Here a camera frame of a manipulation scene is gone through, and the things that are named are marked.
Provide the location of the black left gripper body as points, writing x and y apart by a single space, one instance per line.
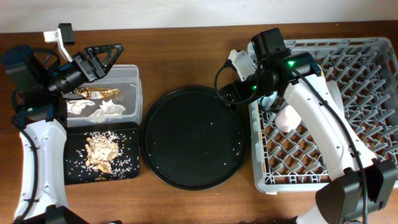
91 76

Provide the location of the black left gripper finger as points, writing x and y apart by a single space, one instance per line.
106 58
113 50

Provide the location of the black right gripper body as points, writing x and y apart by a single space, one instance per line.
247 91

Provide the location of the gold foil wrapper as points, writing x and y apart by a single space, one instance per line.
96 93

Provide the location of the blue plastic cup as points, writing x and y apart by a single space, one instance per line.
265 101

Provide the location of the white tissue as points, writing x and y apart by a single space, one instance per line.
106 109
77 106

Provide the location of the pink plastic cup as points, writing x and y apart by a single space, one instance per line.
287 119

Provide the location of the food scraps and rice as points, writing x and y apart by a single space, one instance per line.
101 152

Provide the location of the grey round plate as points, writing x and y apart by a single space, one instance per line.
336 95

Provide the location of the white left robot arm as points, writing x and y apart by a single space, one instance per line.
41 119

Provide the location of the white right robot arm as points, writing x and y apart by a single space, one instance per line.
360 183

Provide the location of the clear plastic waste bin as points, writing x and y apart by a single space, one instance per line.
126 79

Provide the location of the grey dishwasher rack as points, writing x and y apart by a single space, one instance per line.
365 70

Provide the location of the round black serving tray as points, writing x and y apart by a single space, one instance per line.
193 140

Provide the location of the black rectangular tray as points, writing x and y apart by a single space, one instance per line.
127 146

